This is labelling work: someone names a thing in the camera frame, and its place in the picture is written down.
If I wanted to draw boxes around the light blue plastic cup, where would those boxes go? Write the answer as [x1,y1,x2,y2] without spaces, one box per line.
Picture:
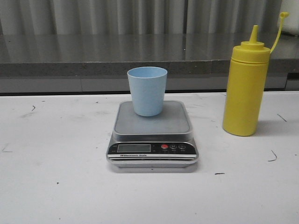
[127,67,168,117]

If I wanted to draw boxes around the yellow squeeze bottle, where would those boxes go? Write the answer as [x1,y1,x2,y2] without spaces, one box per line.
[222,12,289,136]

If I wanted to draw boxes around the silver electronic kitchen scale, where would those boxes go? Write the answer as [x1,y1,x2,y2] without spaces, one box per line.
[106,100,199,168]

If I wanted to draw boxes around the grey steel counter shelf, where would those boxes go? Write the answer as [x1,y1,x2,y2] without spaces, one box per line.
[0,33,299,94]

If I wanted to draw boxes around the white container in background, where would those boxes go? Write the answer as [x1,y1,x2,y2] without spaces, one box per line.
[277,12,299,36]

